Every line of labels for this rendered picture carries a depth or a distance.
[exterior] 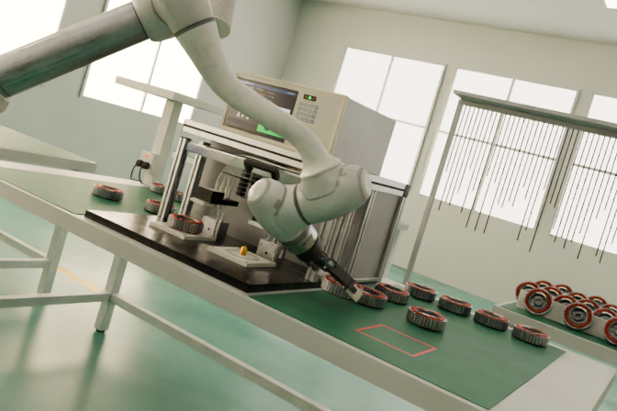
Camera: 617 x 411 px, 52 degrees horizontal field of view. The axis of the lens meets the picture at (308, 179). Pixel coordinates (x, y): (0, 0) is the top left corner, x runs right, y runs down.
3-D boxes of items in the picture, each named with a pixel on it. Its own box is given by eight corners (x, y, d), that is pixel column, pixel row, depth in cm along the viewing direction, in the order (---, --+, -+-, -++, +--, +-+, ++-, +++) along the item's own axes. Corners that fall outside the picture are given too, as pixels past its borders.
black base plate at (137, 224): (246, 293, 158) (249, 284, 158) (84, 216, 191) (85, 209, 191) (335, 286, 198) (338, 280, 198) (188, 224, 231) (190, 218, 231)
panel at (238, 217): (340, 281, 197) (368, 189, 196) (187, 217, 231) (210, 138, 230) (342, 281, 198) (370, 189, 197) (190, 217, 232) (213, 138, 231)
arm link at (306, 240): (290, 248, 152) (303, 261, 155) (314, 219, 155) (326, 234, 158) (269, 237, 159) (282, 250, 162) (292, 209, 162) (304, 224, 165)
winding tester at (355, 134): (327, 161, 190) (346, 95, 189) (218, 128, 213) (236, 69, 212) (380, 176, 224) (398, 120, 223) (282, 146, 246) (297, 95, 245)
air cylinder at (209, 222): (215, 238, 207) (220, 221, 207) (198, 230, 211) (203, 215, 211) (225, 238, 212) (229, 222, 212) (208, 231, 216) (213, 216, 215)
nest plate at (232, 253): (245, 267, 176) (247, 262, 176) (206, 249, 184) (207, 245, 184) (275, 267, 189) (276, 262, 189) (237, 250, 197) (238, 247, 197)
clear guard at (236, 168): (290, 196, 162) (297, 173, 162) (220, 172, 174) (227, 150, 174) (348, 205, 190) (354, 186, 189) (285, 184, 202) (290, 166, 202)
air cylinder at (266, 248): (274, 262, 195) (278, 245, 195) (254, 254, 199) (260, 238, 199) (283, 262, 199) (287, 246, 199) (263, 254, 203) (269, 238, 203)
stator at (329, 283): (337, 299, 164) (342, 286, 164) (311, 284, 173) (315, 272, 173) (367, 303, 171) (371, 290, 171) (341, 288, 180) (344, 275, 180)
